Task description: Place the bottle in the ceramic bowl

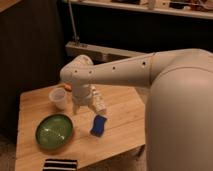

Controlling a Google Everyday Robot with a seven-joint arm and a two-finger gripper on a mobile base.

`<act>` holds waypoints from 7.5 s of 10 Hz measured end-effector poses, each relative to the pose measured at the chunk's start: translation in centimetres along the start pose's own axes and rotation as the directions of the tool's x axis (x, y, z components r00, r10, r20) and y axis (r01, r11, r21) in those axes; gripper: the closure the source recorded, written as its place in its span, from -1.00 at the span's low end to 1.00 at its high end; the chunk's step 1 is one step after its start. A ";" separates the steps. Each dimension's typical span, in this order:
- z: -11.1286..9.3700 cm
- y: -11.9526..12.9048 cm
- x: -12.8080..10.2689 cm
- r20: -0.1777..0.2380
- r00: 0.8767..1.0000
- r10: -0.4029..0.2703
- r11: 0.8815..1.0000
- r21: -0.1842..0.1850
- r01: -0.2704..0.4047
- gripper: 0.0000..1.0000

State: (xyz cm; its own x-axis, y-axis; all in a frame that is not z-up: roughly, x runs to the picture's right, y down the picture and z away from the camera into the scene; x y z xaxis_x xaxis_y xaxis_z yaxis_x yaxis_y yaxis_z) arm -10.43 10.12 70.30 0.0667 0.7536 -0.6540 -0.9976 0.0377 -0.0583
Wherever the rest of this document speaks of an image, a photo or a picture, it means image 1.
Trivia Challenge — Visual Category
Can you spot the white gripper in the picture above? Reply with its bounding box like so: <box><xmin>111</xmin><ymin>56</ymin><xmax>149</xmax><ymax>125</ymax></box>
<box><xmin>72</xmin><ymin>84</ymin><xmax>107</xmax><ymax>115</ymax></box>

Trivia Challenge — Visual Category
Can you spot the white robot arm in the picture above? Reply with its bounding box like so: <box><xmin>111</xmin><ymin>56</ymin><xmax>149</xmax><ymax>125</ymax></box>
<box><xmin>60</xmin><ymin>49</ymin><xmax>213</xmax><ymax>171</ymax></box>

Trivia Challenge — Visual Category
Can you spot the blue bottle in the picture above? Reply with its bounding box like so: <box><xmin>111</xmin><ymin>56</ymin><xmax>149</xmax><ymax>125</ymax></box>
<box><xmin>90</xmin><ymin>115</ymin><xmax>107</xmax><ymax>137</ymax></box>

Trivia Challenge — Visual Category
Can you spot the green ceramic bowl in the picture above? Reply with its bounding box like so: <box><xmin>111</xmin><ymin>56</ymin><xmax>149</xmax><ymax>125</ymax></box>
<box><xmin>35</xmin><ymin>114</ymin><xmax>74</xmax><ymax>150</ymax></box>

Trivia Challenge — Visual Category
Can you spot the orange carrot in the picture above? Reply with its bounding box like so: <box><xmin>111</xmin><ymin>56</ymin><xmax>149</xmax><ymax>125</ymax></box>
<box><xmin>64</xmin><ymin>84</ymin><xmax>72</xmax><ymax>91</ymax></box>

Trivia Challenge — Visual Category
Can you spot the clear plastic cup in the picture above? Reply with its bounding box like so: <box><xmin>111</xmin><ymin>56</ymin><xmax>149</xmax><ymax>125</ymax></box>
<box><xmin>49</xmin><ymin>87</ymin><xmax>67</xmax><ymax>110</ymax></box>

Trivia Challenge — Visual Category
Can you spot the wooden table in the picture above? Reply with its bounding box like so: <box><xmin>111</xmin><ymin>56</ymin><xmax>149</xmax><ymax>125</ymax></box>
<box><xmin>15</xmin><ymin>86</ymin><xmax>145</xmax><ymax>171</ymax></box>

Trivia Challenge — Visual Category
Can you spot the wooden shelf beam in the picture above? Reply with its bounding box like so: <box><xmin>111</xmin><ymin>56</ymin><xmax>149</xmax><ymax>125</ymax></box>
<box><xmin>65</xmin><ymin>42</ymin><xmax>146</xmax><ymax>64</ymax></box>

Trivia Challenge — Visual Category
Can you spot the black white striped cloth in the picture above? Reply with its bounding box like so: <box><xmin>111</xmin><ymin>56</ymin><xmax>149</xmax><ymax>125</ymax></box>
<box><xmin>43</xmin><ymin>159</ymin><xmax>78</xmax><ymax>171</ymax></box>

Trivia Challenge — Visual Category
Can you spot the metal pole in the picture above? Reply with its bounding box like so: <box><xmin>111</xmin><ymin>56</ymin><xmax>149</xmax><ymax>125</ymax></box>
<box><xmin>68</xmin><ymin>0</ymin><xmax>80</xmax><ymax>45</ymax></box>

